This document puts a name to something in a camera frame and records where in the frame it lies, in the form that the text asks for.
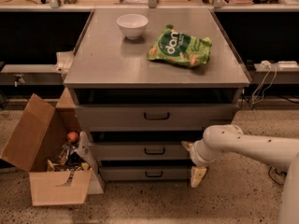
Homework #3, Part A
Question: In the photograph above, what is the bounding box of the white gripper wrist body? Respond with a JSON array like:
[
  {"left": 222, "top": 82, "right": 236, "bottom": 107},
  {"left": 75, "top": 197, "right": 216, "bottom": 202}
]
[{"left": 190, "top": 140, "right": 219, "bottom": 167}]

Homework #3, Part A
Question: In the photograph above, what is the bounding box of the grey drawer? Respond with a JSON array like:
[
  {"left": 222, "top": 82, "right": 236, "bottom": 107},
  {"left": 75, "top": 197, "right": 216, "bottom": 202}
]
[
  {"left": 75, "top": 104, "right": 238, "bottom": 132},
  {"left": 90, "top": 142, "right": 190, "bottom": 161},
  {"left": 99, "top": 166, "right": 196, "bottom": 181}
]

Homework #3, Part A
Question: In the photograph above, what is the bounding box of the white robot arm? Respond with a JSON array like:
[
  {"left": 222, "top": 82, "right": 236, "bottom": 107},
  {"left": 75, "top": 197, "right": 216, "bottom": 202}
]
[{"left": 181, "top": 125, "right": 299, "bottom": 224}]

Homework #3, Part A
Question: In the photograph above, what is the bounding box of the grey top drawer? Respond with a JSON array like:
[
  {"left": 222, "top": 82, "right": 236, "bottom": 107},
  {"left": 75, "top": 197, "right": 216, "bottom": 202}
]
[{"left": 75, "top": 104, "right": 238, "bottom": 132}]

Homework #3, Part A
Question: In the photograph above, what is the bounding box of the grey metal drawer cabinet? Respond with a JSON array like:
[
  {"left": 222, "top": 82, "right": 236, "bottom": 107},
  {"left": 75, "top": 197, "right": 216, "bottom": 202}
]
[{"left": 64, "top": 7, "right": 250, "bottom": 174}]

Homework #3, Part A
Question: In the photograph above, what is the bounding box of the grey bottom drawer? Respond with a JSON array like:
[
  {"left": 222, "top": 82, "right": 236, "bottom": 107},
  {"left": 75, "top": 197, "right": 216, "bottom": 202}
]
[{"left": 99, "top": 166, "right": 196, "bottom": 181}]

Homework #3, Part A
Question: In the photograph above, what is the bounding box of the green snack bag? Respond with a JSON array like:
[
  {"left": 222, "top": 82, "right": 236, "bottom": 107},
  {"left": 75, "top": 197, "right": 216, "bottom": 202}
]
[{"left": 147, "top": 24, "right": 212, "bottom": 68}]

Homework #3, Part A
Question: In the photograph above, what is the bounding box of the orange round fruit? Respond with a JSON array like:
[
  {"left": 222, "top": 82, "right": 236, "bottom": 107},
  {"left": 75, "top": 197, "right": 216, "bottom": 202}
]
[{"left": 67, "top": 132, "right": 78, "bottom": 143}]

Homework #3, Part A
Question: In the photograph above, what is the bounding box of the white power strip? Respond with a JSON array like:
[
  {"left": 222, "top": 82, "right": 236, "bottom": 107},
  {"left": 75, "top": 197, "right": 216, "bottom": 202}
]
[{"left": 278, "top": 61, "right": 299, "bottom": 70}]

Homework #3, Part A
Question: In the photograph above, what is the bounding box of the white ceramic bowl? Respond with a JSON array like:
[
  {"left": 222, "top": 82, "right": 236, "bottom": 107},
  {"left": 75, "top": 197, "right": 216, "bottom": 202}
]
[{"left": 117, "top": 14, "right": 149, "bottom": 40}]

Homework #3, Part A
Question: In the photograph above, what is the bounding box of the brown cardboard box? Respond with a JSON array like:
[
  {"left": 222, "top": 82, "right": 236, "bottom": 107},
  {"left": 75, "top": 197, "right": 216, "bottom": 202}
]
[{"left": 1, "top": 94, "right": 105, "bottom": 206}]

